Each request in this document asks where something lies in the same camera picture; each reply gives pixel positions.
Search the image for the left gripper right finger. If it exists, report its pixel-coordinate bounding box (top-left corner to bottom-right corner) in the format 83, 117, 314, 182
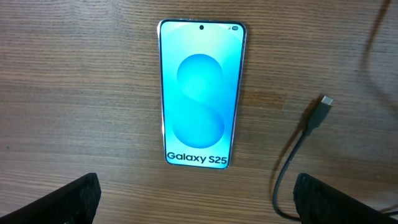
294, 173, 395, 224

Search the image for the black USB charging cable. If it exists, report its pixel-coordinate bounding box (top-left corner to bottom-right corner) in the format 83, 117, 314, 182
271, 95, 398, 222

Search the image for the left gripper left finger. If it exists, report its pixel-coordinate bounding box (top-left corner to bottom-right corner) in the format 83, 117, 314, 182
1, 173, 101, 224

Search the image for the Galaxy S25 smartphone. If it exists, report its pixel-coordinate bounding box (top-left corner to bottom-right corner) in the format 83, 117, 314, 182
157, 19, 247, 169

